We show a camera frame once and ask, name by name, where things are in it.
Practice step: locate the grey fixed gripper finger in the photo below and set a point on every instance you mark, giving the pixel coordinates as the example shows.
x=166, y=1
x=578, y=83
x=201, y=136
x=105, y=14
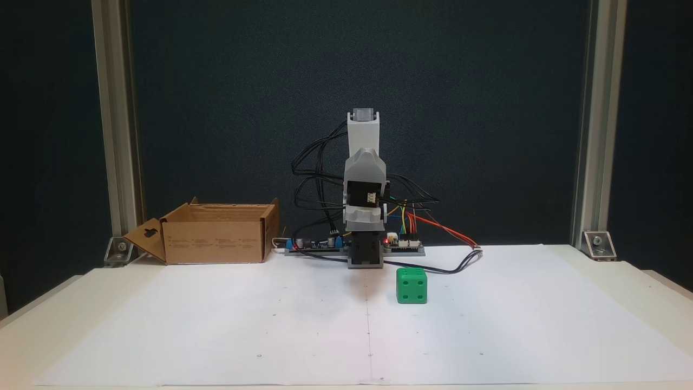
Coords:
x=365, y=225

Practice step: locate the green dice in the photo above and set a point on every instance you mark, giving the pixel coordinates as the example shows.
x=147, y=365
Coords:
x=411, y=286

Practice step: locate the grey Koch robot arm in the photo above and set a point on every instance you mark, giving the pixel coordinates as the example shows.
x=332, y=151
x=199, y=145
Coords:
x=363, y=135

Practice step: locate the circuit board with white connectors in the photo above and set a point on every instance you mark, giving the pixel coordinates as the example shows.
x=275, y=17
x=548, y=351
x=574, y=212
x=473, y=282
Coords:
x=403, y=246

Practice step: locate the circuit board with blue parts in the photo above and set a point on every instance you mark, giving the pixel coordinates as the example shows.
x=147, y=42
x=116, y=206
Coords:
x=316, y=246

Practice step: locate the brown cardboard box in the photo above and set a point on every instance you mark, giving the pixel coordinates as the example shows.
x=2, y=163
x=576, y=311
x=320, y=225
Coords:
x=214, y=241

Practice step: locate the metal corner bracket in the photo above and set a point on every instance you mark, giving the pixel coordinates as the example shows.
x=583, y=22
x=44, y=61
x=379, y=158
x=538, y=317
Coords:
x=119, y=252
x=600, y=245

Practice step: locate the aluminium frame post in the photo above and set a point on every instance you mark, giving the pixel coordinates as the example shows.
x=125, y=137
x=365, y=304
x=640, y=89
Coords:
x=598, y=119
x=116, y=119

